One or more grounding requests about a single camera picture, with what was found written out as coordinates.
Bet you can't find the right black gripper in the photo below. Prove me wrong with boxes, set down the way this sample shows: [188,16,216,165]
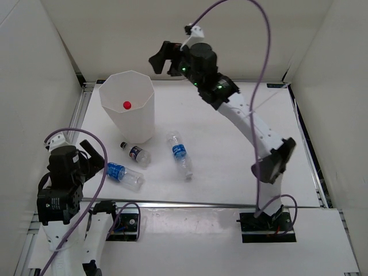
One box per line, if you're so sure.
[149,41,204,89]

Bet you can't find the red label plastic bottle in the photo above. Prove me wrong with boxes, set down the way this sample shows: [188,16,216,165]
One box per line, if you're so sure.
[123,101,132,110]

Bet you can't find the Aquafina blue label bottle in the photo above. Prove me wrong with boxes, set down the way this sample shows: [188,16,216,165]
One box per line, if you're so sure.
[166,131,193,181]

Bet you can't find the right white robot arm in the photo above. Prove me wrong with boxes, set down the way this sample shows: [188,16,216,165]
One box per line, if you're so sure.
[148,41,296,230]

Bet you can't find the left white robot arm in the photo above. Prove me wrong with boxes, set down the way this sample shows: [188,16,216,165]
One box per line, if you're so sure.
[37,140,121,275]

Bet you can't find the white octagonal plastic bin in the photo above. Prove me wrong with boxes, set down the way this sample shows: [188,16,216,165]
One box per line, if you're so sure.
[99,70,155,144]

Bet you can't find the blue label white cap bottle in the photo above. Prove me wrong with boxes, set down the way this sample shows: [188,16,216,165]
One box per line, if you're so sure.
[107,162,144,191]

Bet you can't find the Pepsi black cap bottle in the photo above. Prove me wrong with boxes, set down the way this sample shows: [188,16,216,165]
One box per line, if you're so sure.
[120,141,151,167]

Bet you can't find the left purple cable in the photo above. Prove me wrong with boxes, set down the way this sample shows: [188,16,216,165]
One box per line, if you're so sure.
[40,128,141,276]

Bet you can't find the purple cable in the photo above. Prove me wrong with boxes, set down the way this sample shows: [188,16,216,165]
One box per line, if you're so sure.
[185,0,298,236]
[40,128,141,276]

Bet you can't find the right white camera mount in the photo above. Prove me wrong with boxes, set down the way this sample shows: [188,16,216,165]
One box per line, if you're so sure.
[181,25,204,51]

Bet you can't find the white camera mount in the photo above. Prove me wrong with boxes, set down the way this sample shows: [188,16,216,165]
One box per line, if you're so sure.
[45,133,70,152]
[181,25,204,51]

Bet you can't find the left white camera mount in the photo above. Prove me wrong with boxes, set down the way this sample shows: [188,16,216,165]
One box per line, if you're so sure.
[45,133,70,152]

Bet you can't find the aluminium frame rail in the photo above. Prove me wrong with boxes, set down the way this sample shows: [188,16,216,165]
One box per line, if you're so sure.
[70,72,95,128]

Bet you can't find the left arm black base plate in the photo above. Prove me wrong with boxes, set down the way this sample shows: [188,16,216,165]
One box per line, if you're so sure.
[106,206,141,242]

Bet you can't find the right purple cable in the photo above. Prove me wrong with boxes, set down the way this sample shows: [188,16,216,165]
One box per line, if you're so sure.
[185,0,298,236]

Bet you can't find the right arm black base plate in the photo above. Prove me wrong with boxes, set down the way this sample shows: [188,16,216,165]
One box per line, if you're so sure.
[236,211,297,243]

